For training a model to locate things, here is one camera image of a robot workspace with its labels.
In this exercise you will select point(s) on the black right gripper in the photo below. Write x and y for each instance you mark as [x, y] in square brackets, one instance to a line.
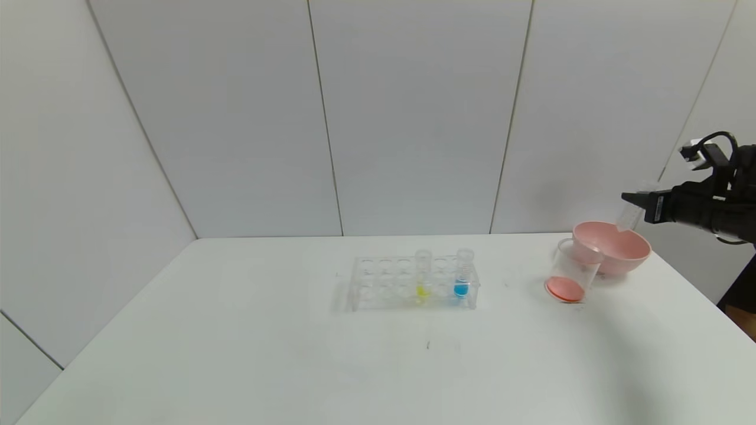
[656, 208]

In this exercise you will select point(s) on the test tube with red pigment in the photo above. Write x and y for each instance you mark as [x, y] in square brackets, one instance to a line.
[629, 218]

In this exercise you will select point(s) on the test tube with yellow pigment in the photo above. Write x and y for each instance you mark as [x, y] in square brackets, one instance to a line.
[423, 290]

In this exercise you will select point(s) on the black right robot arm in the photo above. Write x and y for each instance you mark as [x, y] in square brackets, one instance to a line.
[741, 218]

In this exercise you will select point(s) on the clear plastic measuring beaker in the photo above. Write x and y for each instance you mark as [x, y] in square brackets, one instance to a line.
[566, 289]

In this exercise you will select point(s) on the test tube with blue pigment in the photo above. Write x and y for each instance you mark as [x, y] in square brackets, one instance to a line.
[461, 290]

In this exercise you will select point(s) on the clear acrylic test tube rack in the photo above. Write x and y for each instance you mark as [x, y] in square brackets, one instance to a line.
[378, 295]

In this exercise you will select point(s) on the pink bowl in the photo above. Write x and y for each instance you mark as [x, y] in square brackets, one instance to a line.
[614, 254]

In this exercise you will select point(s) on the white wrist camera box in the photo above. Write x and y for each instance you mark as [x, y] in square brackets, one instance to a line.
[709, 156]

